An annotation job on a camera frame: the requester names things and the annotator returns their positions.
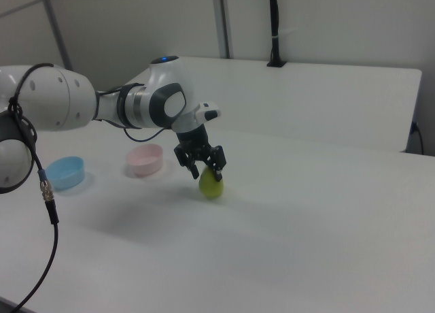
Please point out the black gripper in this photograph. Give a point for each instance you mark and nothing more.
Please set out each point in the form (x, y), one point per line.
(193, 139)

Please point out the green pear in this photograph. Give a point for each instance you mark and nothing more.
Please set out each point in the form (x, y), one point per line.
(210, 190)

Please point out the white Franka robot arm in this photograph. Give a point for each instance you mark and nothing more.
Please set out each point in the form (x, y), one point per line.
(61, 98)

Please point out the pink bowl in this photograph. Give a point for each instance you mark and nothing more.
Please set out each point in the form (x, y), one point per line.
(144, 163)

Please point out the light blue bowl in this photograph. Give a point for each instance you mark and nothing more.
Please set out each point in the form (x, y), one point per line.
(66, 177)

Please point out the grey partition post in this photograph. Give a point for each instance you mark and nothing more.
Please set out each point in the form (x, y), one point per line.
(222, 20)
(56, 27)

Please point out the black camera pole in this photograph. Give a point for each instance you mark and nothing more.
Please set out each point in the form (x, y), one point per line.
(274, 20)

